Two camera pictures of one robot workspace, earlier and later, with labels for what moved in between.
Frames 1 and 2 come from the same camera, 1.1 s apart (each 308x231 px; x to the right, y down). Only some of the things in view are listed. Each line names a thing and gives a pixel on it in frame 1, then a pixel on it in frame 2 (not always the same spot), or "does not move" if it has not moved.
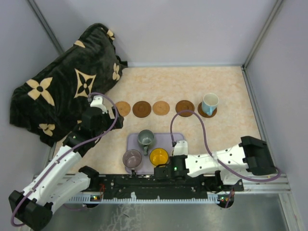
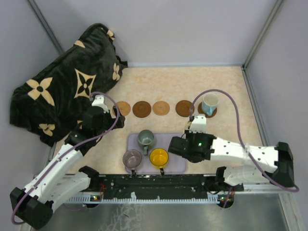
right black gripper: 170,157 -> 187,134
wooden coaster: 123,108 does not move
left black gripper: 110,120 does not move
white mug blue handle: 210,102 does not move
